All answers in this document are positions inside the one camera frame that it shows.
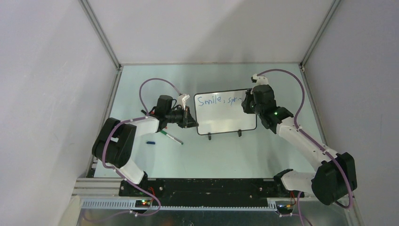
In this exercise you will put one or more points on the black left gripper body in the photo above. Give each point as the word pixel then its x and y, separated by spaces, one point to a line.
pixel 177 116

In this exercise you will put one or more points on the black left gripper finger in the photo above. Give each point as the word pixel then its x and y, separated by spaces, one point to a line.
pixel 187 112
pixel 190 122

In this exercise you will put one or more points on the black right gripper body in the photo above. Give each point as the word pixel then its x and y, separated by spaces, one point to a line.
pixel 251 107

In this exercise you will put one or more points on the small black framed whiteboard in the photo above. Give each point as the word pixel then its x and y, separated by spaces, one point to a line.
pixel 221 112

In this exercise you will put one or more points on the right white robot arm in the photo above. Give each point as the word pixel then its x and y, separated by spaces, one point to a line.
pixel 334 174

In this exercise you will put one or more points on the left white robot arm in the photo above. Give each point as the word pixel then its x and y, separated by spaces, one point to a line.
pixel 114 144

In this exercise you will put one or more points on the green capped whiteboard marker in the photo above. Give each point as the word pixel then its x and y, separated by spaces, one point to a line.
pixel 172 137

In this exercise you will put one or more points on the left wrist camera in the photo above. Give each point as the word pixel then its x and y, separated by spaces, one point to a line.
pixel 182 99

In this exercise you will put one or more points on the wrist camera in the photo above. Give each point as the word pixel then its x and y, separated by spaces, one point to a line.
pixel 258 80
pixel 182 99

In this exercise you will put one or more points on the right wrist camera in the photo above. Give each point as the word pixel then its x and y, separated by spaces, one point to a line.
pixel 258 80

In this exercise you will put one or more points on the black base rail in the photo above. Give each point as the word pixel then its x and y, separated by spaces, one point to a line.
pixel 225 193

